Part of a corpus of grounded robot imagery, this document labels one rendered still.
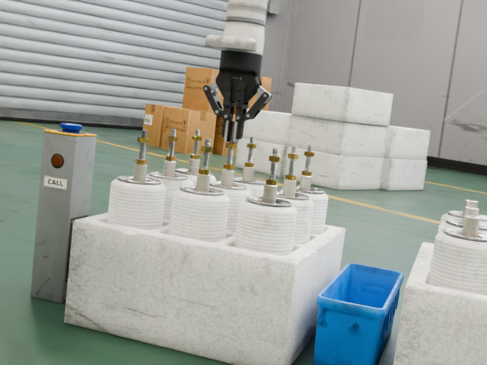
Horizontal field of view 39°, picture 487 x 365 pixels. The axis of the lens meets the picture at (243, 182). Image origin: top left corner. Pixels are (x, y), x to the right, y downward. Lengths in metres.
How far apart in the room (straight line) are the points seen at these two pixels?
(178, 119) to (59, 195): 3.60
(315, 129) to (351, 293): 2.48
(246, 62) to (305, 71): 6.76
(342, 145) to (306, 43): 4.41
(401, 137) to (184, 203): 3.04
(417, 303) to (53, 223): 0.67
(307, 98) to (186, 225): 2.78
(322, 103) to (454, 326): 2.84
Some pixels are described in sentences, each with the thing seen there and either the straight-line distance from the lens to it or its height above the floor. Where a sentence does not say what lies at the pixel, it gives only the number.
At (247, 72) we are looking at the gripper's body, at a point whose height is 0.46.
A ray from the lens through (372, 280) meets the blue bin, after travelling 1.39.
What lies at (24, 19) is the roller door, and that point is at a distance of 6.33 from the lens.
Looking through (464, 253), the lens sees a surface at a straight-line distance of 1.04.
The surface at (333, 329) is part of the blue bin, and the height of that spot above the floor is 0.07.
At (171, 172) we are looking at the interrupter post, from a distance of 1.31.
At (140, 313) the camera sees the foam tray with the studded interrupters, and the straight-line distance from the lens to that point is 1.17.
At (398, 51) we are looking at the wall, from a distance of 7.21.
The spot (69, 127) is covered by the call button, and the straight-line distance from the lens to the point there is 1.31.
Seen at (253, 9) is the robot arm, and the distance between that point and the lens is 1.25.
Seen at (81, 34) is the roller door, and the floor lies 0.82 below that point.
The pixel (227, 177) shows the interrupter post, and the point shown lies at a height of 0.27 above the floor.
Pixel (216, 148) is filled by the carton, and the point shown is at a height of 0.04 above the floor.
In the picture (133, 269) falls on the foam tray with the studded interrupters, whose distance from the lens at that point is 1.16.
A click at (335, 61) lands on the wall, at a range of 7.70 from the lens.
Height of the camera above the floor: 0.41
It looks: 7 degrees down
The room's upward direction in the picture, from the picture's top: 7 degrees clockwise
